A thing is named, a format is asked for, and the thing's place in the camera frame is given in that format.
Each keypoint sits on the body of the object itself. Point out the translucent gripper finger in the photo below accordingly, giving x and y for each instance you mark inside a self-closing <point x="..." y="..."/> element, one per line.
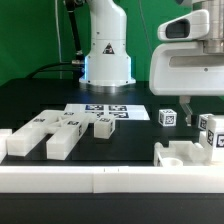
<point x="184" y="102"/>

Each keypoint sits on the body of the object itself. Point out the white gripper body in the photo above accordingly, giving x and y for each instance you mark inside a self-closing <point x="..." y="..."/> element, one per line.
<point x="183" y="69"/>

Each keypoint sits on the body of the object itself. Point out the white chair seat plate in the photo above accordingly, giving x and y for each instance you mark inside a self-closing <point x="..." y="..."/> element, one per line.
<point x="186" y="153"/>

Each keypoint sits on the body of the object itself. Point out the white chair back part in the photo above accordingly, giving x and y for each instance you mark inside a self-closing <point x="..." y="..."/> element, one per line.
<point x="65" y="130"/>

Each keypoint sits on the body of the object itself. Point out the white tagged cube middle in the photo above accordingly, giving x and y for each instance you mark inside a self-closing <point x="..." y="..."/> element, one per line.
<point x="167" y="117"/>

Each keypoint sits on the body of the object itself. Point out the white tagged cube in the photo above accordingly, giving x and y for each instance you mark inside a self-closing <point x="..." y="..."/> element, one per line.
<point x="202" y="122"/>
<point x="167" y="117"/>

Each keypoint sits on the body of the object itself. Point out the white tagged cube far right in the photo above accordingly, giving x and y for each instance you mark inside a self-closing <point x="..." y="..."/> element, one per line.
<point x="202" y="122"/>

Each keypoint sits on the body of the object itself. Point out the paper sheet with tags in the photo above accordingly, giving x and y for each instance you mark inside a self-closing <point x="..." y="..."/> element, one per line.
<point x="121" y="112"/>

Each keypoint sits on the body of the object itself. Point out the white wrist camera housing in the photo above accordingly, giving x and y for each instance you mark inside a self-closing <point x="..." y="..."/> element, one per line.
<point x="194" y="25"/>

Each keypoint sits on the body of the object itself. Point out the white left fence rail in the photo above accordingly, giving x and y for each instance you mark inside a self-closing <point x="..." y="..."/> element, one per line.
<point x="4" y="134"/>

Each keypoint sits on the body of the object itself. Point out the white fence rail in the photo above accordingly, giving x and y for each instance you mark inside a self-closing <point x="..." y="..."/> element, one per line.
<point x="4" y="134"/>
<point x="53" y="179"/>

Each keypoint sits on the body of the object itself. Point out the white front fence rail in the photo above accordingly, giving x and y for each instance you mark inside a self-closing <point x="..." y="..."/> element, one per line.
<point x="53" y="179"/>

